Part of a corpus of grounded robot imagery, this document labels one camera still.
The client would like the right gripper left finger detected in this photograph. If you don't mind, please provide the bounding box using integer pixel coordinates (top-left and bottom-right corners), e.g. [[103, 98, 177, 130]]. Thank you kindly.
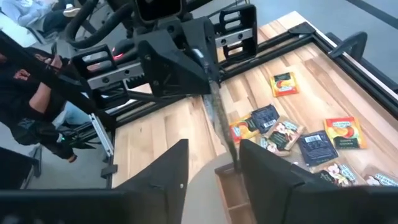
[[0, 139, 190, 224]]

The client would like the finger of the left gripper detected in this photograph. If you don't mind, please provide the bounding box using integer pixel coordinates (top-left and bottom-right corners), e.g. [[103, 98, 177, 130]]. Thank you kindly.
[[182, 16, 223, 85], [137, 29, 213, 97]]

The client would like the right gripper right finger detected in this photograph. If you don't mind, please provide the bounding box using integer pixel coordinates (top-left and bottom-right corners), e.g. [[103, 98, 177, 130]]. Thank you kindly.
[[239, 139, 398, 224]]

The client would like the blue tea bag packet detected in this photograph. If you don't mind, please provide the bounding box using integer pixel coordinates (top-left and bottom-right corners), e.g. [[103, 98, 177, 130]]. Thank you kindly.
[[297, 130, 339, 167], [250, 104, 280, 134], [203, 77, 241, 172]]

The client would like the orange mango tea bag packet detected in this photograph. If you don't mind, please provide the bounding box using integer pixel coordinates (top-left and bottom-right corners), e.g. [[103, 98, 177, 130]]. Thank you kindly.
[[269, 72, 300, 98], [229, 114, 261, 144], [323, 116, 368, 151]]

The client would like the wooden tea organizer box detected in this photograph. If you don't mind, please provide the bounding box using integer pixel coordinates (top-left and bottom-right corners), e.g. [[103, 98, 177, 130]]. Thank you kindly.
[[214, 162, 249, 224]]

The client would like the round grey placemat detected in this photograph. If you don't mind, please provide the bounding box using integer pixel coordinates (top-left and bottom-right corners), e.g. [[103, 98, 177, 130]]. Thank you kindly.
[[181, 136, 315, 224]]

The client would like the person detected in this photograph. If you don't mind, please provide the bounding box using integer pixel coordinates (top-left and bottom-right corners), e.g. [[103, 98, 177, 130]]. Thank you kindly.
[[0, 0, 82, 29], [0, 46, 94, 164]]

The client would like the black desk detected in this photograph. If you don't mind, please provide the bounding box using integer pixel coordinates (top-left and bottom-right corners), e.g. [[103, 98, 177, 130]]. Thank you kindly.
[[0, 146, 43, 190]]

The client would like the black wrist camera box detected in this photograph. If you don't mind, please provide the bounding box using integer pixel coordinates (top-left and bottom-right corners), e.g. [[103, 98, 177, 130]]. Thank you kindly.
[[133, 0, 184, 24]]

